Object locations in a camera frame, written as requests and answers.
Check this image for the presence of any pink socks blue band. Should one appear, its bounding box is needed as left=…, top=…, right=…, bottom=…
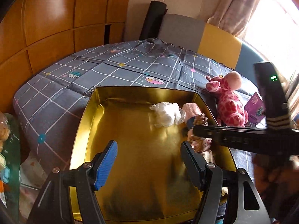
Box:
left=182, top=103, right=213, bottom=154

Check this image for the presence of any white fluffy sock ball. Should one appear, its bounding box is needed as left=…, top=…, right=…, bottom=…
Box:
left=149, top=102, right=186, bottom=127

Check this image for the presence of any person right hand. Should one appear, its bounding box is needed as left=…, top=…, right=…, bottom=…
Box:
left=253, top=154, right=298, bottom=223

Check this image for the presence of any purple cardboard box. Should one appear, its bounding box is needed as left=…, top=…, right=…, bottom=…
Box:
left=244, top=92, right=266, bottom=125

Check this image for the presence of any gold tin box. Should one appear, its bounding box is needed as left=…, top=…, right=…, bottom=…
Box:
left=69, top=85, right=237, bottom=224

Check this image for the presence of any pink giraffe plush toy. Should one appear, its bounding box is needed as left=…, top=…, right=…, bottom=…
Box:
left=205, top=71, right=248, bottom=127

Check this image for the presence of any grey plaid bed sheet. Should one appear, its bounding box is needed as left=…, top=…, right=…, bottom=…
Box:
left=13, top=37, right=269, bottom=175

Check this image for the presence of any grey yellow blue headboard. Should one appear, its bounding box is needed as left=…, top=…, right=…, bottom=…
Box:
left=158, top=14, right=265, bottom=85

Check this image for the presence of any pink patterned curtain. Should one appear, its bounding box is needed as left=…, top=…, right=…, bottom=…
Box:
left=207, top=0, right=260, bottom=37

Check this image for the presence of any black rolled mat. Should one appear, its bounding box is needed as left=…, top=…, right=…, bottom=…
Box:
left=139, top=0, right=168, bottom=41

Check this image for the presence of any wooden wardrobe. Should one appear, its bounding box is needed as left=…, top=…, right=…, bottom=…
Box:
left=1, top=0, right=129, bottom=113

